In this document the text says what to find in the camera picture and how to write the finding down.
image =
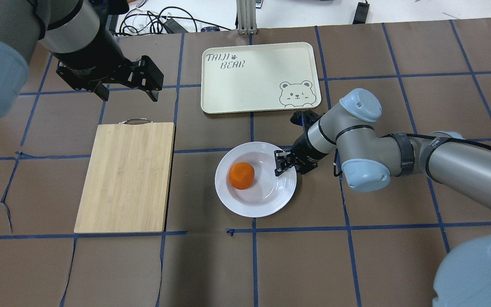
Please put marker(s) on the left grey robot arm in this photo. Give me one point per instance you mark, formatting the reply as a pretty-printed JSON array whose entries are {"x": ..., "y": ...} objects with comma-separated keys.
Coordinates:
[{"x": 74, "y": 33}]

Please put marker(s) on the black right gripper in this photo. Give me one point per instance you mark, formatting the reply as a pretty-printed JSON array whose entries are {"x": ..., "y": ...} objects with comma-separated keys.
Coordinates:
[{"x": 302, "y": 154}]

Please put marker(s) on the black power adapter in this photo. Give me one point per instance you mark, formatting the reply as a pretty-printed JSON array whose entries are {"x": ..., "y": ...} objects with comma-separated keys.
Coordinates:
[{"x": 361, "y": 13}]

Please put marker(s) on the aluminium frame post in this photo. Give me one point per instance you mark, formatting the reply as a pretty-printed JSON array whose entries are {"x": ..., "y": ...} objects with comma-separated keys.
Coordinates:
[{"x": 247, "y": 17}]

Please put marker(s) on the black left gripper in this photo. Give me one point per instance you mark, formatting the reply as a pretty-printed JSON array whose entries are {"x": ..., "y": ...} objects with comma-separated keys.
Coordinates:
[{"x": 93, "y": 52}]

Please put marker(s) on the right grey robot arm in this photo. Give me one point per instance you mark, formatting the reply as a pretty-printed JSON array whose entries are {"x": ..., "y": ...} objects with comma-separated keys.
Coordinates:
[{"x": 329, "y": 246}]

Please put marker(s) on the orange fruit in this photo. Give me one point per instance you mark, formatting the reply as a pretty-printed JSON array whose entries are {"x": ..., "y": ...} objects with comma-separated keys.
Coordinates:
[{"x": 241, "y": 175}]

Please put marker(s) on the white round plate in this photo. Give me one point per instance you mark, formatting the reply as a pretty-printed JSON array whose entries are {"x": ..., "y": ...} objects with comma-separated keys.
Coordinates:
[{"x": 268, "y": 193}]

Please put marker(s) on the bamboo cutting board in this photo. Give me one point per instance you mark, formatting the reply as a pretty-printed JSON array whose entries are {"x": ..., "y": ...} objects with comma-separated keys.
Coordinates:
[{"x": 126, "y": 188}]

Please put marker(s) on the cream bear tray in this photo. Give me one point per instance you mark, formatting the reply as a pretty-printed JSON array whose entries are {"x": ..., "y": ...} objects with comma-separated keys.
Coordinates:
[{"x": 257, "y": 78}]

